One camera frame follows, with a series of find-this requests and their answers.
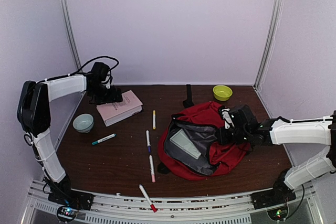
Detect grey book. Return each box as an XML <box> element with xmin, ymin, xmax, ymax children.
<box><xmin>170</xmin><ymin>129</ymin><xmax>201</xmax><ymax>159</ymax></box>

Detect purple capped white marker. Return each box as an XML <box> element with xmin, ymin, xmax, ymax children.
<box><xmin>145</xmin><ymin>130</ymin><xmax>152</xmax><ymax>153</ymax></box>

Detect red capped white marker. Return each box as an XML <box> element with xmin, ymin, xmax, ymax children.
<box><xmin>139</xmin><ymin>184</ymin><xmax>157</xmax><ymax>212</ymax></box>

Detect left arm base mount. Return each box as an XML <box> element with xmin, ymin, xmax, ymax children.
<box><xmin>48</xmin><ymin>190</ymin><xmax>94</xmax><ymax>223</ymax></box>

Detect pink capped white marker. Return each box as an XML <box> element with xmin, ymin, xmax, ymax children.
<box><xmin>149</xmin><ymin>155</ymin><xmax>156</xmax><ymax>183</ymax></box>

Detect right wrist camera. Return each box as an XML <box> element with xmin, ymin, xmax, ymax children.
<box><xmin>219</xmin><ymin>107</ymin><xmax>234</xmax><ymax>129</ymax></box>

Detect left aluminium frame post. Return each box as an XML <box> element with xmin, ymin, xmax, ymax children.
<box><xmin>60</xmin><ymin>0</ymin><xmax>82</xmax><ymax>74</ymax></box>

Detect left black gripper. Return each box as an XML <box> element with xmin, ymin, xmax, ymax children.
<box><xmin>89</xmin><ymin>83</ymin><xmax>122</xmax><ymax>105</ymax></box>

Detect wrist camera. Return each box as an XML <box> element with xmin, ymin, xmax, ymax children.
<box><xmin>102</xmin><ymin>74</ymin><xmax>113</xmax><ymax>89</ymax></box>
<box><xmin>219</xmin><ymin>107</ymin><xmax>234</xmax><ymax>129</ymax></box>

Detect right aluminium frame post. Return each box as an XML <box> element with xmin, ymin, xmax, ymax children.
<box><xmin>254</xmin><ymin>0</ymin><xmax>284</xmax><ymax>91</ymax></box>

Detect pale blue ceramic bowl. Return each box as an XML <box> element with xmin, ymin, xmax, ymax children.
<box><xmin>72</xmin><ymin>113</ymin><xmax>94</xmax><ymax>133</ymax></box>

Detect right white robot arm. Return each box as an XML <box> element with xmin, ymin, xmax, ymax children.
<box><xmin>218</xmin><ymin>105</ymin><xmax>335</xmax><ymax>204</ymax></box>

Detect aluminium frame post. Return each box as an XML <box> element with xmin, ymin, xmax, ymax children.
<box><xmin>254</xmin><ymin>0</ymin><xmax>284</xmax><ymax>91</ymax></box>
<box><xmin>60</xmin><ymin>0</ymin><xmax>82</xmax><ymax>74</ymax></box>

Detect yellow capped white marker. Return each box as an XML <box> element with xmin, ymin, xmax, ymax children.
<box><xmin>152</xmin><ymin>110</ymin><xmax>156</xmax><ymax>130</ymax></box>

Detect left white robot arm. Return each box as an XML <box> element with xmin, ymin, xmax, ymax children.
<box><xmin>17</xmin><ymin>58</ymin><xmax>122</xmax><ymax>205</ymax></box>

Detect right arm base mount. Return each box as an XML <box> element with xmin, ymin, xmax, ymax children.
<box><xmin>251</xmin><ymin>189</ymin><xmax>289</xmax><ymax>222</ymax></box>

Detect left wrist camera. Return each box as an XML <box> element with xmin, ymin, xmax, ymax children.
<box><xmin>102</xmin><ymin>74</ymin><xmax>113</xmax><ymax>89</ymax></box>

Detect lime green bowl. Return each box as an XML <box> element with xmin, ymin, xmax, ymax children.
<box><xmin>213</xmin><ymin>85</ymin><xmax>233</xmax><ymax>101</ymax></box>

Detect front aluminium rail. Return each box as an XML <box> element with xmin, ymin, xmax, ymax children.
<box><xmin>26</xmin><ymin>179</ymin><xmax>310</xmax><ymax>224</ymax></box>

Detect red backpack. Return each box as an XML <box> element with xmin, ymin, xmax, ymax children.
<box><xmin>157</xmin><ymin>84</ymin><xmax>251</xmax><ymax>180</ymax></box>

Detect pink book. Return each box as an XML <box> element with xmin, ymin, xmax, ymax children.
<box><xmin>96</xmin><ymin>90</ymin><xmax>143</xmax><ymax>126</ymax></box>

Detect teal capped white marker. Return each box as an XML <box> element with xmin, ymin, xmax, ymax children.
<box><xmin>91</xmin><ymin>133</ymin><xmax>116</xmax><ymax>146</ymax></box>

